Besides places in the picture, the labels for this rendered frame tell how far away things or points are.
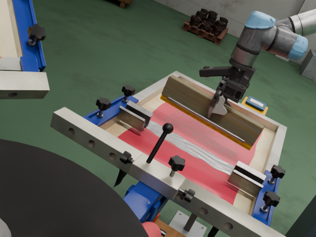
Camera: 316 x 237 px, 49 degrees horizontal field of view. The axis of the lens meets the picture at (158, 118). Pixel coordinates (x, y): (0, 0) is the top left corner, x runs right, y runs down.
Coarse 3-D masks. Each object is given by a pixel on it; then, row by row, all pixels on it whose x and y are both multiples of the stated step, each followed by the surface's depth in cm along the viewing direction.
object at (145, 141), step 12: (168, 108) 140; (156, 120) 128; (132, 132) 116; (144, 132) 118; (180, 132) 127; (132, 144) 110; (144, 144) 112; (168, 144) 117; (156, 156) 109; (168, 156) 111; (180, 156) 113
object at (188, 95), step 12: (168, 84) 118; (180, 84) 117; (180, 96) 118; (192, 96) 116; (204, 96) 115; (192, 108) 118; (204, 108) 116; (228, 108) 113; (216, 120) 116; (228, 120) 114; (240, 120) 112; (252, 120) 112; (240, 132) 113; (252, 132) 112; (252, 144) 113
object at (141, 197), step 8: (136, 184) 81; (144, 184) 82; (128, 192) 78; (136, 192) 79; (144, 192) 80; (152, 192) 81; (128, 200) 76; (136, 200) 77; (144, 200) 77; (152, 200) 78; (136, 208) 74; (144, 208) 75; (144, 216) 76
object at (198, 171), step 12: (204, 144) 125; (192, 156) 116; (216, 156) 121; (228, 156) 124; (240, 156) 127; (252, 156) 130; (192, 168) 110; (204, 168) 112; (192, 180) 105; (204, 180) 107; (216, 180) 109; (216, 192) 104; (228, 192) 106
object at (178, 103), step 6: (168, 96) 119; (174, 102) 118; (180, 102) 119; (186, 108) 117; (198, 114) 116; (204, 120) 116; (210, 120) 116; (216, 126) 115; (222, 126) 115; (228, 132) 114; (240, 138) 113
